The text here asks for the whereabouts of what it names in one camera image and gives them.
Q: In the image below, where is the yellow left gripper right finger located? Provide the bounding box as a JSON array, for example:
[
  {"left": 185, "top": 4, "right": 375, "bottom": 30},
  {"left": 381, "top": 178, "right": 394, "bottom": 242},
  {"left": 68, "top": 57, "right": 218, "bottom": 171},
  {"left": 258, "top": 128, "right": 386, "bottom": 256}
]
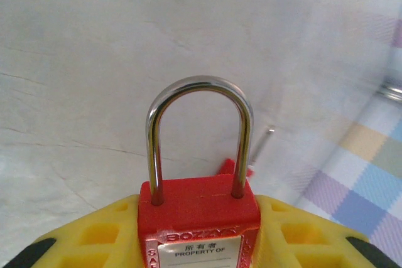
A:
[{"left": 247, "top": 194, "right": 400, "bottom": 268}]

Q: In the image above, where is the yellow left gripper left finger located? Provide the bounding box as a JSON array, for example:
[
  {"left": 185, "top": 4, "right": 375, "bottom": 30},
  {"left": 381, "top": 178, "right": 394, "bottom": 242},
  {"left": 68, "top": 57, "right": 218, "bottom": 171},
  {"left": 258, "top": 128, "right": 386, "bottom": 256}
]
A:
[{"left": 3, "top": 194, "right": 148, "bottom": 268}]

